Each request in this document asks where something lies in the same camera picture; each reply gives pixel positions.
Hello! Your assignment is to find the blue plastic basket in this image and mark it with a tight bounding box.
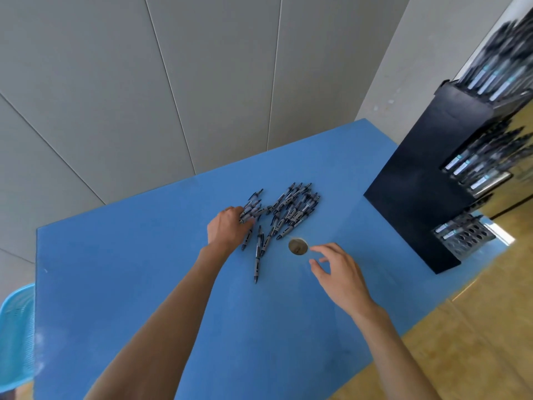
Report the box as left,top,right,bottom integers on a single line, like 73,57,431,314
0,283,36,392

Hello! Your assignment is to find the person's left hand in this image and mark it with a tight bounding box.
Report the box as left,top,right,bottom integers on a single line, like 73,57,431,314
207,206,257,257

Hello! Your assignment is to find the person's right forearm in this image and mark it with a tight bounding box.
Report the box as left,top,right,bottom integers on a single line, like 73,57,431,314
360,306,442,400

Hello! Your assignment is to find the black tiered pen display stand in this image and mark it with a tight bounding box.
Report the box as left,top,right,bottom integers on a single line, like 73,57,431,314
363,81,533,274

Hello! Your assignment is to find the pile of black pens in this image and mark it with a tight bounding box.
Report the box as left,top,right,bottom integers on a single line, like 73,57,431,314
239,182,321,284

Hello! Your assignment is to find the person's left forearm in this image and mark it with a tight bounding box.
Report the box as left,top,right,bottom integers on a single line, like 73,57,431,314
85,245,232,400

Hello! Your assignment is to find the steel framed glass partition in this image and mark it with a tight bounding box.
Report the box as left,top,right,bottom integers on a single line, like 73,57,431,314
451,0,533,246

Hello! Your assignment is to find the blue table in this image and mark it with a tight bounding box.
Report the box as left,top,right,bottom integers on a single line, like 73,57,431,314
35,118,517,400

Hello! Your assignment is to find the person's right hand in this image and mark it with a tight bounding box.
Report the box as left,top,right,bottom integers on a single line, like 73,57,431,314
309,242,390,319

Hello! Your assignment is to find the row of black pens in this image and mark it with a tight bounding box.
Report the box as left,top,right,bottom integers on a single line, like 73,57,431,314
441,120,533,192
454,8,533,103
433,194,494,242

